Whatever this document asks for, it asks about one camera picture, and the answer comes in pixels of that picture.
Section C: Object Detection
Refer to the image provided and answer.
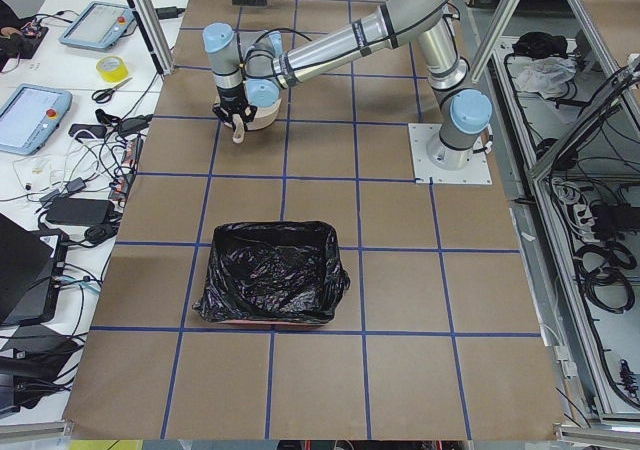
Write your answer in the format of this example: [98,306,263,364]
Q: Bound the beige plastic dustpan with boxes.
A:
[212,99,282,144]

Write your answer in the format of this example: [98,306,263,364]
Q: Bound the black handled scissors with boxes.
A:
[91,77,132,105]

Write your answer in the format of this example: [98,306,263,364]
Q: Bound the teach pendant far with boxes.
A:
[59,1,134,51]

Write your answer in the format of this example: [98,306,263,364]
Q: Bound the white cloth rag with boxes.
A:
[514,57,576,99]

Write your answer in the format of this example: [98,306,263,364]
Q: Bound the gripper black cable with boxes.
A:
[238,28,326,91]

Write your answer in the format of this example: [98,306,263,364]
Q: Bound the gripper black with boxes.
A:
[212,85,258,128]

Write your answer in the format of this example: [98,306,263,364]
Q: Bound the black power adapter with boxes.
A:
[155,6,186,20]

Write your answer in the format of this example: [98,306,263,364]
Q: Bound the black laptop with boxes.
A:
[1,216,69,327]

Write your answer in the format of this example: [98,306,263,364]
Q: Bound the large black power brick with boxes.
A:
[45,198,115,226]

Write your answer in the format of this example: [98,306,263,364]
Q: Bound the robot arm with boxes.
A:
[202,0,492,152]

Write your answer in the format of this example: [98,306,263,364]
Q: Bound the yellow tape roll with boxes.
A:
[96,56,129,83]

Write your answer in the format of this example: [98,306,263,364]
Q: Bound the teach pendant near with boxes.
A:
[1,84,73,156]

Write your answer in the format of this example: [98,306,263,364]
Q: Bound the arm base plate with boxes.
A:
[408,123,492,186]

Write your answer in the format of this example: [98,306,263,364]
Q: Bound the aluminium frame post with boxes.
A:
[126,0,174,76]

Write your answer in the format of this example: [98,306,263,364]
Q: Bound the bin with black bag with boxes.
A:
[193,221,350,325]

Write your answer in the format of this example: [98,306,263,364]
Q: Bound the teach pendant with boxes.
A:
[59,1,134,51]
[1,84,73,156]

